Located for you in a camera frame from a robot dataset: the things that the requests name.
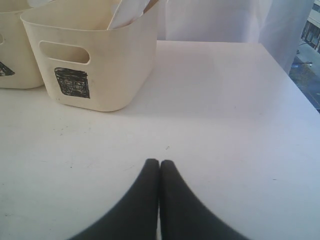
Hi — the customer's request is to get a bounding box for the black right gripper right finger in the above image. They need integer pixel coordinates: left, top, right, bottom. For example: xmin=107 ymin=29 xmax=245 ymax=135
xmin=159 ymin=160 xmax=246 ymax=240

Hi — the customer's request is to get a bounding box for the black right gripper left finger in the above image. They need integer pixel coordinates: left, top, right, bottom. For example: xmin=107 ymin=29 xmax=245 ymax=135
xmin=71 ymin=159 xmax=160 ymax=240

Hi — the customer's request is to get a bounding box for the white square plate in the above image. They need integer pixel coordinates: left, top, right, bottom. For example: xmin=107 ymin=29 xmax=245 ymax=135
xmin=107 ymin=0 xmax=158 ymax=31

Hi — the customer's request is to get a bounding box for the cream bin with square mark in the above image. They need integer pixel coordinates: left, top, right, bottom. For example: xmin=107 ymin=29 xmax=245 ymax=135
xmin=20 ymin=0 xmax=159 ymax=112

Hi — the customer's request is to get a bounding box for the cream bin with triangle mark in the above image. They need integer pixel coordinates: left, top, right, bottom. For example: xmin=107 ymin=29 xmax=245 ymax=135
xmin=0 ymin=0 xmax=44 ymax=89

